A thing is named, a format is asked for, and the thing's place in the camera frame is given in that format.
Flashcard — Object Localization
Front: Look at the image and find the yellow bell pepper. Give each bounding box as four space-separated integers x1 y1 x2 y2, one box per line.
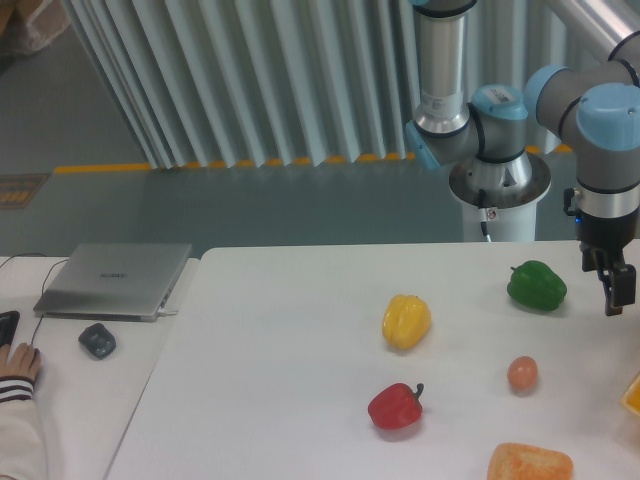
382 294 431 350

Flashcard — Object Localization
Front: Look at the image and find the red bell pepper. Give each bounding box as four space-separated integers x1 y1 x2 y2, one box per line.
367 383 424 430

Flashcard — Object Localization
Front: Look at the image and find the white corrugated partition screen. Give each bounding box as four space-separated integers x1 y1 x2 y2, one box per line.
58 0 611 171

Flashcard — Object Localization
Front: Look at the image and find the black mouse cable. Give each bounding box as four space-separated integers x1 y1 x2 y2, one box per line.
0 252 71 351

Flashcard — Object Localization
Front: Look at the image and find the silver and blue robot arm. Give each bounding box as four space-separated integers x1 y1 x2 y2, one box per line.
406 1 639 315

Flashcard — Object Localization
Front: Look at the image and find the person's hand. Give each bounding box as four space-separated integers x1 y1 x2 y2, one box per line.
0 343 42 383

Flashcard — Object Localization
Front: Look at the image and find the black keyboard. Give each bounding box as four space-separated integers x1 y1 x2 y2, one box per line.
0 311 20 346

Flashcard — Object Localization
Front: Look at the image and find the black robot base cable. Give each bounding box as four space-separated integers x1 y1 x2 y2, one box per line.
477 187 494 244

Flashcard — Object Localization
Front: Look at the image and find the orange bread loaf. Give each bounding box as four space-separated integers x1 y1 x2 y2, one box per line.
486 443 574 480

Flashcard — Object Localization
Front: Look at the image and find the yellow basket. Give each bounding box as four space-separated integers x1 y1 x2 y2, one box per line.
620 373 640 417

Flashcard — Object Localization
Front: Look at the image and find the green bell pepper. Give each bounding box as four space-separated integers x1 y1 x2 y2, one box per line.
506 260 567 312

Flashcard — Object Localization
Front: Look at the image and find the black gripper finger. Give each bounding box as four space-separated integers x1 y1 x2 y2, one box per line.
599 264 636 316

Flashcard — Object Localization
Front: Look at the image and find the brown egg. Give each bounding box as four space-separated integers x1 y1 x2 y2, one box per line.
507 356 538 392

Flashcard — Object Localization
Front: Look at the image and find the dark grey small object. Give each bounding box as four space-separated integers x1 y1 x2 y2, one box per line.
78 323 117 360

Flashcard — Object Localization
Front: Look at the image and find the silver laptop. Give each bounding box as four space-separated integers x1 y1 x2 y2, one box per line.
33 243 192 321

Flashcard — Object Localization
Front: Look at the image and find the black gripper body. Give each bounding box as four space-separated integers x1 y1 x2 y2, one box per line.
563 186 639 273

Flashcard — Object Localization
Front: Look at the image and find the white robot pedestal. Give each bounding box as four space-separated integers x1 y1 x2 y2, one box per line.
458 200 537 242

